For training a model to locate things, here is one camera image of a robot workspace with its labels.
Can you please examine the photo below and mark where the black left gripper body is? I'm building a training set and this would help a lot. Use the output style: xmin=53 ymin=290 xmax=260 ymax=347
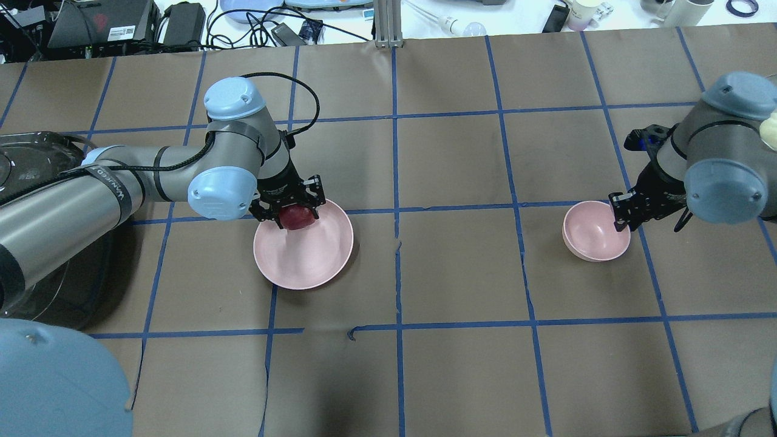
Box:
xmin=251 ymin=146 xmax=306 ymax=208

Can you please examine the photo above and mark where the red apple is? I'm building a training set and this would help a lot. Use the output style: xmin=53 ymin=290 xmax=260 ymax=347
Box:
xmin=279 ymin=204 xmax=318 ymax=231

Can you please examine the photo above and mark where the lavender white cup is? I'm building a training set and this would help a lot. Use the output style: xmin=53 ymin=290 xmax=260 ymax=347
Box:
xmin=566 ymin=0 xmax=602 ymax=32

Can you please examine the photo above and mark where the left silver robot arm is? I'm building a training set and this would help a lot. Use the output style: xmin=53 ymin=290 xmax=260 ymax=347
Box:
xmin=1 ymin=73 xmax=327 ymax=302

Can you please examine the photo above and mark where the white mug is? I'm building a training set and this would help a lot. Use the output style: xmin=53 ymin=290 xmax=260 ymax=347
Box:
xmin=660 ymin=1 xmax=714 ymax=27

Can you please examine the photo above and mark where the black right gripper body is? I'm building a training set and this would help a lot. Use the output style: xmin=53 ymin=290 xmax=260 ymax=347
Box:
xmin=623 ymin=124 xmax=688 ymax=228

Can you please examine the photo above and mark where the dark rice cooker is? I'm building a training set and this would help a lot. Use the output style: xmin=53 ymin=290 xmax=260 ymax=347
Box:
xmin=2 ymin=132 xmax=142 ymax=330

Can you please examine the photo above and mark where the black power adapter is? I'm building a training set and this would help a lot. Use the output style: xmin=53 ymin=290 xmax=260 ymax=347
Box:
xmin=161 ymin=2 xmax=205 ymax=52

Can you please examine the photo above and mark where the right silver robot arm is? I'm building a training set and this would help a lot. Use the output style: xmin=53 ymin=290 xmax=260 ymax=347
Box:
xmin=608 ymin=71 xmax=776 ymax=232

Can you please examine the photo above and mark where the light blue plate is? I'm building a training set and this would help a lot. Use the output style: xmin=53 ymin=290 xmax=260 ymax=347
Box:
xmin=219 ymin=0 xmax=284 ymax=24

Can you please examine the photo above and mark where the pink bowl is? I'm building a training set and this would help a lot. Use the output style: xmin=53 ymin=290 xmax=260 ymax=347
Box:
xmin=562 ymin=201 xmax=632 ymax=262

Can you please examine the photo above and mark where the pink plate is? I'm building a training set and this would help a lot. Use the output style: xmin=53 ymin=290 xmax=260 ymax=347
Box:
xmin=253 ymin=200 xmax=355 ymax=290

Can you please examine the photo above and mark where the aluminium frame post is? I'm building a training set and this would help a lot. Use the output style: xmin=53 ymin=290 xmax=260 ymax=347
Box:
xmin=372 ymin=0 xmax=404 ymax=48

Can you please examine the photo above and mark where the white bun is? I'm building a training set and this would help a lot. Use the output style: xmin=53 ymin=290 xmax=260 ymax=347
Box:
xmin=759 ymin=110 xmax=777 ymax=152

